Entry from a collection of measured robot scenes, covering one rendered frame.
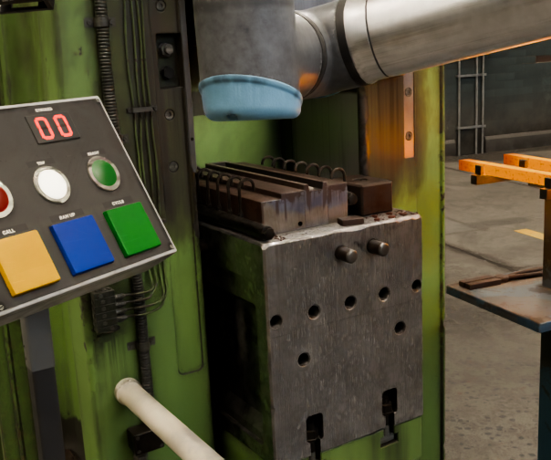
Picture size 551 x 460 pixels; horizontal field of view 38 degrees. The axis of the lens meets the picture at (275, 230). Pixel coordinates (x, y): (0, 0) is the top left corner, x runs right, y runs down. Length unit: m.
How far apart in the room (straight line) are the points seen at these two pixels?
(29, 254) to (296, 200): 0.62
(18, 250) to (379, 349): 0.84
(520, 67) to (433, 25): 8.49
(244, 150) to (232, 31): 1.32
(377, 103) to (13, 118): 0.89
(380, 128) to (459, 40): 1.05
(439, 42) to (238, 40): 0.20
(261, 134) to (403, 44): 1.27
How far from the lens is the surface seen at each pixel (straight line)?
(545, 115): 9.52
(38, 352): 1.27
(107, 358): 1.57
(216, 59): 0.70
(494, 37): 0.77
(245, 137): 2.00
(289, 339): 1.51
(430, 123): 1.91
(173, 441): 1.38
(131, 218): 1.20
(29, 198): 1.12
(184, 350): 1.64
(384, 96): 1.81
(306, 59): 0.74
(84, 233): 1.14
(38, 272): 1.07
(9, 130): 1.16
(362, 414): 1.68
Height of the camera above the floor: 1.26
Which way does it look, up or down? 13 degrees down
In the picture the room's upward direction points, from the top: 3 degrees counter-clockwise
